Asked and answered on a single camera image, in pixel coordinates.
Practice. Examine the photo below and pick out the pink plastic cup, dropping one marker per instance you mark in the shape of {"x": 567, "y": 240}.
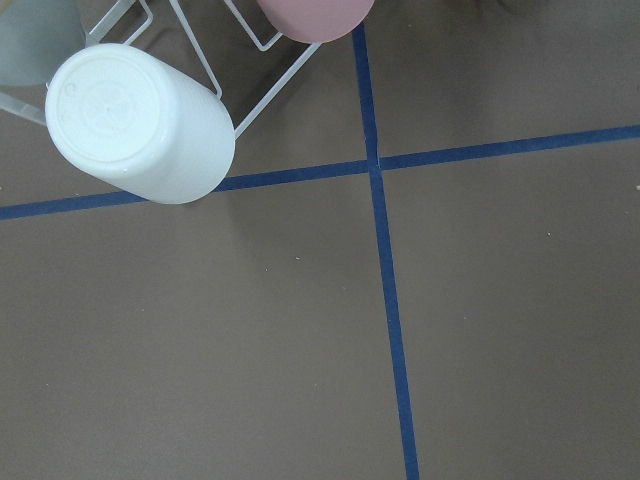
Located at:
{"x": 315, "y": 21}

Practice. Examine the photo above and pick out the white plastic cup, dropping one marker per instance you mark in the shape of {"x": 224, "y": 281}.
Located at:
{"x": 129, "y": 119}

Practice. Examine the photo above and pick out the grey-green plastic cup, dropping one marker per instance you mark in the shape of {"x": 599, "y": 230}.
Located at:
{"x": 37, "y": 37}

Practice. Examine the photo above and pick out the white wire cup rack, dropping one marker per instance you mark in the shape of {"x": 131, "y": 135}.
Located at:
{"x": 34, "y": 114}

